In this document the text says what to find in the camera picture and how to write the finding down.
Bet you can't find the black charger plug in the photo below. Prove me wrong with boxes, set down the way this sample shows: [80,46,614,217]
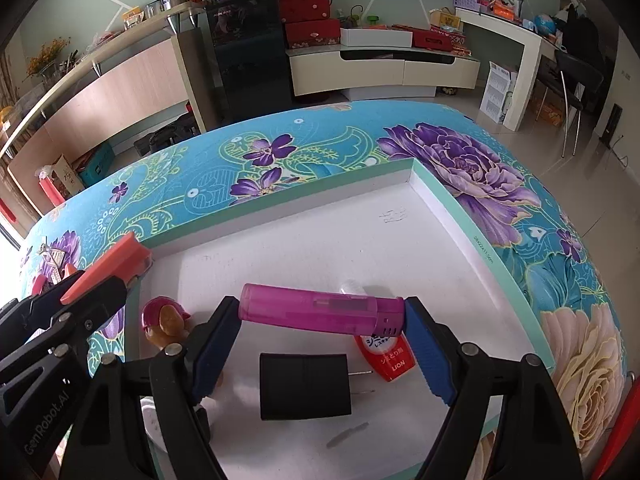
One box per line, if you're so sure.
[259,353,376,421]

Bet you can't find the pink and brown toy dog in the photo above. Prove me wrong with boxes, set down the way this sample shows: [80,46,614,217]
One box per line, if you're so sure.
[141,296,226,391]

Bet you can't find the shallow teal cardboard box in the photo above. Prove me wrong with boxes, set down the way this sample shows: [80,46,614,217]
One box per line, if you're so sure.
[122,157,556,480]

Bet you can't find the black chair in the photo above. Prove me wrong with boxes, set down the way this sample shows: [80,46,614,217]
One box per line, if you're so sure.
[537,50,606,158]

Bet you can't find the red tissue box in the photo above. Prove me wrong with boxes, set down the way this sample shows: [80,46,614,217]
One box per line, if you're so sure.
[36,155,86,206]

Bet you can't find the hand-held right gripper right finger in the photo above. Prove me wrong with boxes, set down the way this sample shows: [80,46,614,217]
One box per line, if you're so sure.
[404,296,586,480]

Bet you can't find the white desk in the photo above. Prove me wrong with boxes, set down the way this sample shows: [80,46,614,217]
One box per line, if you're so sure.
[454,6,563,131]

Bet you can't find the yellow flowers in vase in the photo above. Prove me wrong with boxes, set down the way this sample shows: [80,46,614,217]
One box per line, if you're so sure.
[25,37,71,86]

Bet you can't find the floral teal blanket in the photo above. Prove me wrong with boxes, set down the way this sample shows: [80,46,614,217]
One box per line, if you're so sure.
[20,100,640,480]

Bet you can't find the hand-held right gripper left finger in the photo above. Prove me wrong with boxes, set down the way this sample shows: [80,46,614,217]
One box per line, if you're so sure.
[59,296,241,480]

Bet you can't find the wooden counter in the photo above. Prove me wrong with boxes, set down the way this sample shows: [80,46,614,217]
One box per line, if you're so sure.
[0,2,208,211]

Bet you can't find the white flat box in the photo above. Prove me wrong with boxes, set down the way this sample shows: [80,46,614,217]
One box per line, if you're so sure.
[340,27,415,48]

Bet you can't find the blue plastic crate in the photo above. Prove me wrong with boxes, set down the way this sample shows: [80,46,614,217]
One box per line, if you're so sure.
[75,142,117,187]

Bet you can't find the magenta lighter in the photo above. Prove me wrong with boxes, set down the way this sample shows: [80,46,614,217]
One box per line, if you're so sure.
[238,283,406,337]

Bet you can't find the red gift box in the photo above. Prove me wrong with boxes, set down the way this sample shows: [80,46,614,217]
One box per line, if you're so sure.
[284,19,342,51]

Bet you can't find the small red bottle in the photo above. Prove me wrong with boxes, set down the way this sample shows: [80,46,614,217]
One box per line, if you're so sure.
[340,280,418,383]

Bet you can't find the white printed calendar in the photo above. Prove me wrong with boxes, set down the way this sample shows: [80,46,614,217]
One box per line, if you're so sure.
[480,61,518,123]

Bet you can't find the red flat box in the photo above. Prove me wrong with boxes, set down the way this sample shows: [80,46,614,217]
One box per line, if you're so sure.
[411,27,468,52]

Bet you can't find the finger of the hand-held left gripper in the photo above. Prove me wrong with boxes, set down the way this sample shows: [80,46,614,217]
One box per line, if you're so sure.
[22,279,127,358]
[0,270,88,341]

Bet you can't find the cream television cabinet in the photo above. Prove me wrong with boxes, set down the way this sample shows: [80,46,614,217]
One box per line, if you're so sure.
[286,45,482,102]

